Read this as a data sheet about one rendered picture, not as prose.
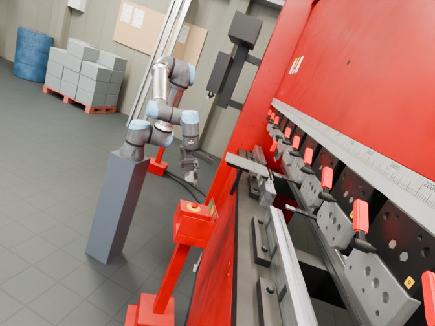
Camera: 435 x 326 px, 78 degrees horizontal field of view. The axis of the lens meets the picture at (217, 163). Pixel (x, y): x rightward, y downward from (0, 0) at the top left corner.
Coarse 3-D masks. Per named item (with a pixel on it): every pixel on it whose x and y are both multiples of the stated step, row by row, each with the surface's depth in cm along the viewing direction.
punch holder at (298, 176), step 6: (306, 138) 104; (312, 138) 98; (306, 144) 102; (312, 144) 96; (318, 144) 91; (300, 150) 106; (318, 150) 92; (300, 156) 104; (312, 156) 93; (294, 162) 107; (300, 162) 100; (312, 162) 93; (294, 168) 104; (300, 168) 98; (294, 174) 102; (300, 174) 95; (306, 174) 95; (300, 180) 96
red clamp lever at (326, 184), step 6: (324, 168) 69; (330, 168) 69; (324, 174) 68; (330, 174) 68; (324, 180) 67; (330, 180) 67; (324, 186) 66; (330, 186) 66; (324, 192) 65; (318, 198) 65; (324, 198) 64; (330, 198) 64
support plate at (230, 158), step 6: (228, 156) 162; (234, 156) 167; (234, 162) 155; (240, 162) 159; (246, 162) 164; (252, 162) 169; (246, 168) 155; (252, 168) 157; (258, 168) 162; (264, 168) 166; (264, 174) 155
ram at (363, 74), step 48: (336, 0) 143; (384, 0) 83; (432, 0) 58; (336, 48) 112; (384, 48) 71; (432, 48) 52; (288, 96) 171; (336, 96) 91; (384, 96) 62; (432, 96) 47; (336, 144) 77; (384, 144) 55; (432, 144) 43; (384, 192) 50
